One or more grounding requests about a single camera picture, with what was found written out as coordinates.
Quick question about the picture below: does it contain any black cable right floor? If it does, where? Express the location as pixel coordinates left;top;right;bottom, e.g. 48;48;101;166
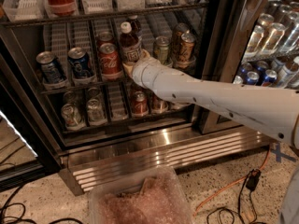
206;189;269;224

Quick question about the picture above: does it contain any blue pepsi can left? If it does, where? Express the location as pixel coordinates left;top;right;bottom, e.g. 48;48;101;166
36;51;66;89

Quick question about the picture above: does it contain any open fridge door left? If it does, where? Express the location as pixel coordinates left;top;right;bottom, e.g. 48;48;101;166
0;54;60;193

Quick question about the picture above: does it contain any blue tape cross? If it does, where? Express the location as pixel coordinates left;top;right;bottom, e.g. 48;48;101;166
271;143;296;162

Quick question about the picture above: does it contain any rear left silver can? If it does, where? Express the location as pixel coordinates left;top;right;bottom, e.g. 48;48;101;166
63;91;80;107

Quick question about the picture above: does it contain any stainless fridge base grille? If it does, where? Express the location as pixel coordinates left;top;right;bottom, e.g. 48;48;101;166
59;126;274;195

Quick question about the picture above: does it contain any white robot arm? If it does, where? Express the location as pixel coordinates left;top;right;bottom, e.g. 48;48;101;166
124;56;299;149

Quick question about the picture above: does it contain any orange patterned can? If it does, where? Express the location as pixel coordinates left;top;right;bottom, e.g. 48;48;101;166
172;22;190;55
177;33;195;63

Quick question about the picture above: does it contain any orange extension cable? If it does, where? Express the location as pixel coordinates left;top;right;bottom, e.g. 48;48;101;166
193;145;271;217

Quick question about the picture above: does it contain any silver can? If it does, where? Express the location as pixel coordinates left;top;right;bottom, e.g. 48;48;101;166
63;91;80;107
61;104;85;131
86;99;107;125
87;87;101;101

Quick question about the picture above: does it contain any rear orange patterned can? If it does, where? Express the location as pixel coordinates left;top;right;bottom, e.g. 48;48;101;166
172;22;190;55

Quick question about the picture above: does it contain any bottom front red can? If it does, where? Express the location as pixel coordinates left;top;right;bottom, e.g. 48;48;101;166
131;91;149;117

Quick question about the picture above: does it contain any glass fridge door right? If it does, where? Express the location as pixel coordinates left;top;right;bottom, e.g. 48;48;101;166
199;0;299;134

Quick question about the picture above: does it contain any clear plastic bin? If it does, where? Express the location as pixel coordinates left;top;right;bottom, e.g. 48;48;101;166
89;166;194;224

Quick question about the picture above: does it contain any blue pepsi can right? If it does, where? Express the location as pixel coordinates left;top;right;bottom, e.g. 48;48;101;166
67;47;94;79

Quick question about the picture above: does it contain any red cola can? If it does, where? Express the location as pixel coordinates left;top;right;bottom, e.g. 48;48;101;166
96;31;115;48
99;43;122;80

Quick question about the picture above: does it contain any bottom shelf brown bottle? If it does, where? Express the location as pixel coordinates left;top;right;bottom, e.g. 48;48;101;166
170;103;190;110

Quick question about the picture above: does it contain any black cables left floor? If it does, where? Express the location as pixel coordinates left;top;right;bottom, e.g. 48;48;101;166
0;184;84;224

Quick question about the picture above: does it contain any rear red cola can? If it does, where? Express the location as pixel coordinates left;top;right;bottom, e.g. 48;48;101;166
96;31;115;48

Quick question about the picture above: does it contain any front right silver can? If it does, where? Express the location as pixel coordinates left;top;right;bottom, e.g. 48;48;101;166
86;99;107;125

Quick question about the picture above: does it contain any black power adapter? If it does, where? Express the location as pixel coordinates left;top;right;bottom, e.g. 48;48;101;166
246;169;261;191

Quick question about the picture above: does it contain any bottom brown can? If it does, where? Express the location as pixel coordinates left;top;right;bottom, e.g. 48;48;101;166
151;94;168;113

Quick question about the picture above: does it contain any front left silver can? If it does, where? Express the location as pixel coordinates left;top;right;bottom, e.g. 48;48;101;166
61;104;85;131

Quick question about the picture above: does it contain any green soda can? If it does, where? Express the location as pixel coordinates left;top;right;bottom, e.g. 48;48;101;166
153;35;170;64

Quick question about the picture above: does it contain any front red cola can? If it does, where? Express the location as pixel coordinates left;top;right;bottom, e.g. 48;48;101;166
99;43;122;80

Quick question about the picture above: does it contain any front orange patterned can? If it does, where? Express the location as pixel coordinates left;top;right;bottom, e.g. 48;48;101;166
177;33;195;63

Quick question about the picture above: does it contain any rear right silver can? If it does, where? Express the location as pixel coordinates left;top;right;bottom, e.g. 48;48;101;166
87;87;101;101

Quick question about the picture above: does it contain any blue pepsi can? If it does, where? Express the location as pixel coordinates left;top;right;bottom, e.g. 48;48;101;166
67;47;94;79
36;51;66;89

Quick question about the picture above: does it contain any brown tea bottle white cap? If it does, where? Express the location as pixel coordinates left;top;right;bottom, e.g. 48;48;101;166
120;21;142;63

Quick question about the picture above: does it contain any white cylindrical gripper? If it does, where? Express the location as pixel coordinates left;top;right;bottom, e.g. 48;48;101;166
122;49;165;90

